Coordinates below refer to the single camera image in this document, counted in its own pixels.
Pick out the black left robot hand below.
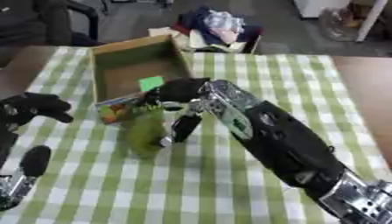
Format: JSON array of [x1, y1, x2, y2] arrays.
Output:
[[0, 92, 77, 179]]

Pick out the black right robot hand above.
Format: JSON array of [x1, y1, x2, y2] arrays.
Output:
[[136, 76, 214, 148]]

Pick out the green soft toy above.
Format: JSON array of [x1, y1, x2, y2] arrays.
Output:
[[121, 102, 169, 159]]

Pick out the tan cardboard box green inside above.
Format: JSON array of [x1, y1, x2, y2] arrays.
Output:
[[88, 33, 196, 104]]

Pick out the green paper label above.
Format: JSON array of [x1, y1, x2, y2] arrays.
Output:
[[137, 75, 167, 92]]

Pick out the colourful snack packet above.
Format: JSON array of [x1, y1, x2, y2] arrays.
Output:
[[93, 92, 151, 125]]

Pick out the pile of clothes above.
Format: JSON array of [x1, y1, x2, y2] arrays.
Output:
[[147, 5, 265, 55]]

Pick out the black chair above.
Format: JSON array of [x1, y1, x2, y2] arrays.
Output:
[[0, 0, 102, 47]]

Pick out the white cabinet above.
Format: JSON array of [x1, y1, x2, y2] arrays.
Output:
[[292, 0, 355, 19]]

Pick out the clear plastic bag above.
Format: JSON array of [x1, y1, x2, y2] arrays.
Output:
[[317, 6, 363, 42]]

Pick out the white table leg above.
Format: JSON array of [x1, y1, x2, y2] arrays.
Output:
[[353, 0, 391, 43]]

